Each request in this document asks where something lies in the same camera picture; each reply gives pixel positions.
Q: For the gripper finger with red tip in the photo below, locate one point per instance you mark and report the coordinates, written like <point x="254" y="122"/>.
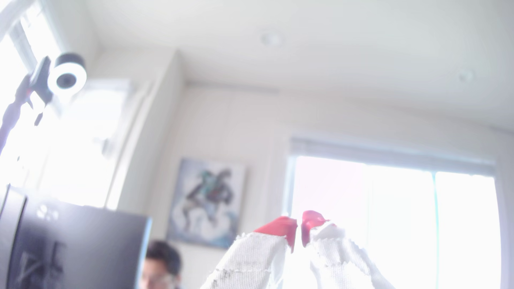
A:
<point x="249" y="261"/>
<point x="337" y="257"/>

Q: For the framed painting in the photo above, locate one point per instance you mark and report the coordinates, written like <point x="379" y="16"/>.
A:
<point x="207" y="200"/>

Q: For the wide bright window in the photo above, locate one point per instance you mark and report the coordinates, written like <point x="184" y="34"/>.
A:
<point x="401" y="216"/>

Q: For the person's head, dark hair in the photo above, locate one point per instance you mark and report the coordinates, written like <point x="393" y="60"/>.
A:
<point x="160" y="261"/>

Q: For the black computer monitor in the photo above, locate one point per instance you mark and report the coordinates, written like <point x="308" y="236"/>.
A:
<point x="76" y="249"/>

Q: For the tall bright window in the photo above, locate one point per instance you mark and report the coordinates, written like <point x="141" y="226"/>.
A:
<point x="76" y="160"/>

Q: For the round black webcam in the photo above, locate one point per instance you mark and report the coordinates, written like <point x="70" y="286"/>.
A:
<point x="66" y="76"/>

